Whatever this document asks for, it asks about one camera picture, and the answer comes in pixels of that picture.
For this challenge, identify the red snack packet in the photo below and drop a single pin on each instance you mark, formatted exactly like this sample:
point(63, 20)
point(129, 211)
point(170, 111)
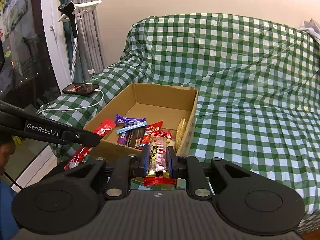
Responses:
point(164, 133)

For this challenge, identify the orange red chip packet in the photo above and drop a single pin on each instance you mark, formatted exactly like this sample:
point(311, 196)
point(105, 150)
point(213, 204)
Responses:
point(148, 132)

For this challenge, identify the small red gold candy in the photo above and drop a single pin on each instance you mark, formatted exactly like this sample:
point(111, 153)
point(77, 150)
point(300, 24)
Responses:
point(158, 171)

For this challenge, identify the black smartphone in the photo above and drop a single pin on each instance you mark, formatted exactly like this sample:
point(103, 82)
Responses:
point(83, 89)

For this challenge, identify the light blue stick packet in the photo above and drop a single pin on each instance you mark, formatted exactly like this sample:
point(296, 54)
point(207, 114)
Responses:
point(129, 128)

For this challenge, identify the black chocolate bar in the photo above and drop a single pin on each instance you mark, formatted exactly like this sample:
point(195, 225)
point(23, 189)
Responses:
point(135, 137)

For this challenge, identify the purple tube snack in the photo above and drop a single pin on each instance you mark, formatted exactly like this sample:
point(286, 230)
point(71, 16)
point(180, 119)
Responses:
point(123, 138)

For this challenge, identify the person's left hand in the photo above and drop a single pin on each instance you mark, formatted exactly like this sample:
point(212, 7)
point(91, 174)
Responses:
point(6, 150)

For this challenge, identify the white plastic sheet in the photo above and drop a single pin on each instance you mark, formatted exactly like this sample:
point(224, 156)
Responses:
point(312, 27)

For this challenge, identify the green checkered sofa cover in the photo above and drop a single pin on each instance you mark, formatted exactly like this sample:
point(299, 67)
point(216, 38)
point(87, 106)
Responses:
point(258, 84)

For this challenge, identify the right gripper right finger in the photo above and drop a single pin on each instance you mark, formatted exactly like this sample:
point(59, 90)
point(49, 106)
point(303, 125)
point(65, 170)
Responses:
point(190, 169)

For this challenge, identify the gold snack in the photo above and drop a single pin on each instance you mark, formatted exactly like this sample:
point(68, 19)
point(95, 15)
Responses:
point(180, 133)

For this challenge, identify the purple candy bar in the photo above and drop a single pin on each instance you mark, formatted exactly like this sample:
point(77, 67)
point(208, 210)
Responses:
point(127, 121)

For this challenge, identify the garment steamer with hose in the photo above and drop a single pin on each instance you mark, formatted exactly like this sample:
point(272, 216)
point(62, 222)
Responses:
point(72, 12)

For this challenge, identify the red kitkat style bar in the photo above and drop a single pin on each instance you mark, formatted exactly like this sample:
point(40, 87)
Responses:
point(103, 129)

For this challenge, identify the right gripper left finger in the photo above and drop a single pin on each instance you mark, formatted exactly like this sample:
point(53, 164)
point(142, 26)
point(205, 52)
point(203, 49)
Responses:
point(125, 169)

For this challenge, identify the white door frame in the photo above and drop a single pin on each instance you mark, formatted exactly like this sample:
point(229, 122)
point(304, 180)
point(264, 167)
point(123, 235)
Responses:
point(56, 44)

